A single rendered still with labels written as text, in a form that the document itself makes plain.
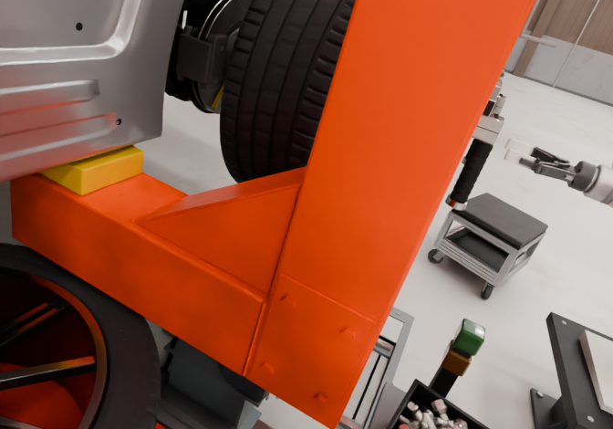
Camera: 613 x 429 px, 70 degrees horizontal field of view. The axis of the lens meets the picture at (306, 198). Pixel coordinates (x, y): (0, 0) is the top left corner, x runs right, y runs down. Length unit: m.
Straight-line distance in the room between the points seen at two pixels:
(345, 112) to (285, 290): 0.25
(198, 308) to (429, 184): 0.41
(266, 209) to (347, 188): 0.13
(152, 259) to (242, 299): 0.16
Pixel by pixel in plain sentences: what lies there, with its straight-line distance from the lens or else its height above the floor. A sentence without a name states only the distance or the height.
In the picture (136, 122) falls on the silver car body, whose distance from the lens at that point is 0.84.
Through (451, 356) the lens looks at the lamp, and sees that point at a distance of 0.83.
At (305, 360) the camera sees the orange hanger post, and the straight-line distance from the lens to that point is 0.66.
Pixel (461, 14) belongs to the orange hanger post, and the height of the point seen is 1.10.
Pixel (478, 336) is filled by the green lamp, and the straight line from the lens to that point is 0.80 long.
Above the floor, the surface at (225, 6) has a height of 0.97.
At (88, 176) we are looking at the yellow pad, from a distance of 0.81.
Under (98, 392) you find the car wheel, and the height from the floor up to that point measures 0.50.
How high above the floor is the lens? 1.10
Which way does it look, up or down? 26 degrees down
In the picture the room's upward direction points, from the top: 17 degrees clockwise
